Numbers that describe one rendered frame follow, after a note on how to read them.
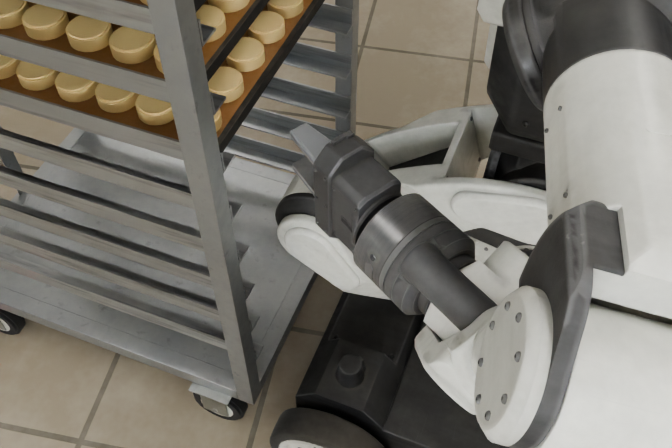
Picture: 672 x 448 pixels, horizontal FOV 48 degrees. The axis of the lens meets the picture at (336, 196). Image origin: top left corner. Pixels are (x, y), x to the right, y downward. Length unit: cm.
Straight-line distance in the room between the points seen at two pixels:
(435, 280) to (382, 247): 7
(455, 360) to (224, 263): 46
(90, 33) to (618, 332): 68
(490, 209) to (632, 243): 58
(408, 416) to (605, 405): 90
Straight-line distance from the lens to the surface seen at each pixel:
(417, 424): 125
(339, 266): 112
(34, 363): 159
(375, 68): 203
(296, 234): 110
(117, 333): 139
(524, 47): 54
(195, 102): 75
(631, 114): 43
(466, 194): 93
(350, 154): 67
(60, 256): 127
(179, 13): 69
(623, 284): 37
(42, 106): 96
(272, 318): 136
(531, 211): 92
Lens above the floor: 131
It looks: 50 degrees down
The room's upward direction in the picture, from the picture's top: straight up
